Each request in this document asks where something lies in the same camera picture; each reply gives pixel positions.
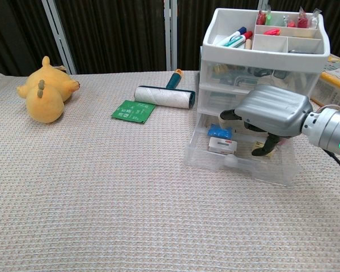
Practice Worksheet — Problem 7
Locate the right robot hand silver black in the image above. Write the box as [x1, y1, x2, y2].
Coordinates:
[219, 84, 314, 156]

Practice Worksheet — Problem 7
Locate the white desktop drawer organizer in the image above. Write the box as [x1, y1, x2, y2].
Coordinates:
[197, 7, 332, 142]

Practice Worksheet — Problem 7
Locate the clear drawer holding dark items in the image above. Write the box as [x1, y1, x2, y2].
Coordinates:
[202, 61, 318, 92]

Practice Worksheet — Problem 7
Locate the yellow cat print tissue pack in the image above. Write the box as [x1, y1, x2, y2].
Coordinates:
[311, 54, 340, 113]

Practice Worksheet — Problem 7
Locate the blue packet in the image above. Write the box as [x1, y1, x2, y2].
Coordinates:
[208, 124, 233, 139]

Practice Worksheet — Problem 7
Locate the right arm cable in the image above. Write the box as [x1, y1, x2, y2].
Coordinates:
[324, 148, 340, 178]

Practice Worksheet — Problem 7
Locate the black folding screen partition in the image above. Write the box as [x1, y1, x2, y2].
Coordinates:
[0, 0, 340, 77]

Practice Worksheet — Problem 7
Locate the yellow plush toy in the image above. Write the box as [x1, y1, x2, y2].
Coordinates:
[16, 56, 81, 124]

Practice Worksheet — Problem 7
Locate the green sachet packet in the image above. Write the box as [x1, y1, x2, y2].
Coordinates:
[110, 99, 156, 124]

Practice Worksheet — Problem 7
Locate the teal handled lint roller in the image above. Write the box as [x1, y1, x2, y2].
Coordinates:
[134, 69, 196, 110]

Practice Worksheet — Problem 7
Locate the blue cap whiteboard marker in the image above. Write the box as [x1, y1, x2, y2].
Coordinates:
[215, 27, 247, 47]

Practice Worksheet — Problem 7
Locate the clear drawer with round knob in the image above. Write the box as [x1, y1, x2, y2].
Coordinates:
[184, 113, 298, 187]

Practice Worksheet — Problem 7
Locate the clear drawer holding white item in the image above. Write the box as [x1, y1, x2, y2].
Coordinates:
[199, 87, 257, 113]

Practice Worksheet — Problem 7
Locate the beige woven tablecloth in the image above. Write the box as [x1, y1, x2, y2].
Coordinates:
[0, 69, 340, 272]

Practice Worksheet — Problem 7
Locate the small white red box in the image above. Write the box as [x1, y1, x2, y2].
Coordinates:
[208, 137, 238, 155]

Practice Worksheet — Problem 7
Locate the red green wrapped candy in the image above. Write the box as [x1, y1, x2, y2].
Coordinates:
[256, 7, 273, 25]

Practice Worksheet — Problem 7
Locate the red cap whiteboard marker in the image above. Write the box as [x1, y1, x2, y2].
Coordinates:
[229, 31, 253, 48]

